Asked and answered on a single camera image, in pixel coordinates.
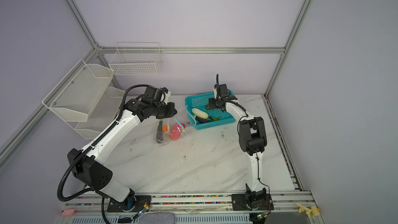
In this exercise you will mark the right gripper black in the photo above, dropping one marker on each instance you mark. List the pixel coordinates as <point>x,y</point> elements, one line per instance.
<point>211,103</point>

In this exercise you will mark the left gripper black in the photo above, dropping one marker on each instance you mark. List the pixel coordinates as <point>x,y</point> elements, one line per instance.
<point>172,111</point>

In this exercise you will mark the teal plastic basket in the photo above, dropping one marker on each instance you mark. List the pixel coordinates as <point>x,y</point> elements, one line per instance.
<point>199,102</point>

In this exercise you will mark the clear zip top bag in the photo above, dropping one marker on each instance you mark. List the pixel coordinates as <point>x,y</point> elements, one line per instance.
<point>169,130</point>

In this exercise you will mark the dark toy eggplant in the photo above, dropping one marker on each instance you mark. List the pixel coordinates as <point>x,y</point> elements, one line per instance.
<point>207,120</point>
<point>159,133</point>

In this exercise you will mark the pink toy fruit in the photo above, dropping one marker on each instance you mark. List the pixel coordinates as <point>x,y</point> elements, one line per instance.
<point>180,129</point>

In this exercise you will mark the red toy fruit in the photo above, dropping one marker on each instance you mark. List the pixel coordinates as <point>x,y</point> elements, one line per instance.
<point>174,135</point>

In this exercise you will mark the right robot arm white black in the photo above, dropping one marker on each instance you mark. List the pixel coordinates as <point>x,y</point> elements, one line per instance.
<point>251,138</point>

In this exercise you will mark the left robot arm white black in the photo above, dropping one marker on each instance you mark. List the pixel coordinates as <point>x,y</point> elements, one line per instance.
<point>88,163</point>

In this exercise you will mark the white mesh lower shelf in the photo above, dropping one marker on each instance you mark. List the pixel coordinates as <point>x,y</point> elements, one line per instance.
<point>103,114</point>

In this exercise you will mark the white mesh shelf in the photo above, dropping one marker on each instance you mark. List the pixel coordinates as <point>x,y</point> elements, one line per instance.
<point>103,114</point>
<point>76,96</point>

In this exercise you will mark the white mesh upper shelf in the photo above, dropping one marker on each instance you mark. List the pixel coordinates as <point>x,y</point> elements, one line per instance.
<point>76,96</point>

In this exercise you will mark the grey cloth pad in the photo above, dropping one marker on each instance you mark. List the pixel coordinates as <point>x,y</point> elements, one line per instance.
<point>157,218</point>

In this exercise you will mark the pink eraser block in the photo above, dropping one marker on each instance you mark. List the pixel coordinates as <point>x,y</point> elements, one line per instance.
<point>68,212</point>

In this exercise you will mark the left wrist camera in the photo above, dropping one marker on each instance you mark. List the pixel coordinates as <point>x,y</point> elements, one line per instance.
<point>165,95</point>

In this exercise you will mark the white wire wall basket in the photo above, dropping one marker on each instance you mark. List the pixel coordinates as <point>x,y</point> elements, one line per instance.
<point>136,58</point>

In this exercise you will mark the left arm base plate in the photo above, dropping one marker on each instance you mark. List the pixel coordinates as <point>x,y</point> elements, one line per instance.
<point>131,204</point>

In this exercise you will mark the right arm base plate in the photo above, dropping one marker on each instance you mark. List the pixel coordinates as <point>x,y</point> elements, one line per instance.
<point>242,203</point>

